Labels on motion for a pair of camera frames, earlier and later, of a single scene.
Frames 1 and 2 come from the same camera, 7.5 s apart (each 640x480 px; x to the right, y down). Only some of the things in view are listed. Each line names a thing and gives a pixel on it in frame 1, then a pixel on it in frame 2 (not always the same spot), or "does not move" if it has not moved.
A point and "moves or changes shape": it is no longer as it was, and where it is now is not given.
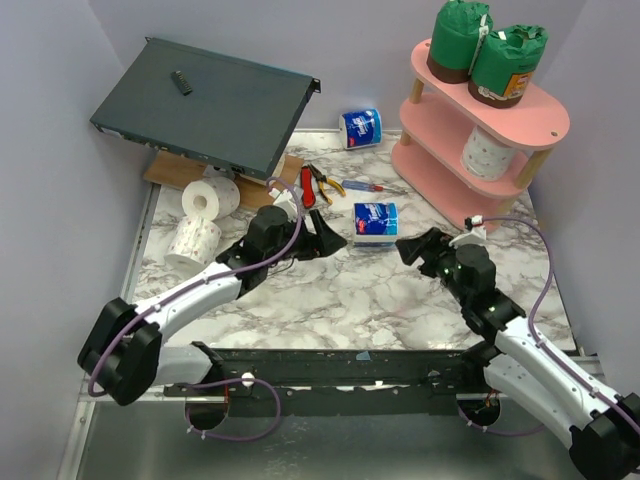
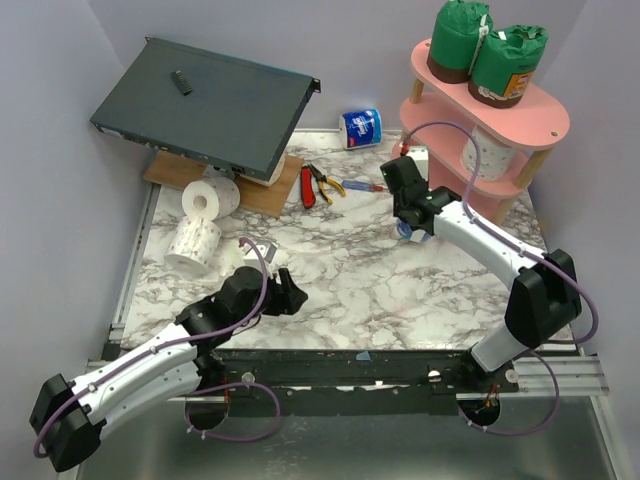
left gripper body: (305, 246) → (274, 303)
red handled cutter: (308, 193) does not move
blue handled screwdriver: (360, 185) does not move
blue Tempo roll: (376, 224) moves or changes shape
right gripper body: (430, 251) → (403, 181)
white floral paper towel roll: (486, 157) does not move
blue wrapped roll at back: (361, 128) does not move
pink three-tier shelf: (428, 163) does not move
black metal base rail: (329, 381) does not move
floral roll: (192, 245) does not move
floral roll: (211, 199) does not move
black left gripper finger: (329, 241) → (293, 297)
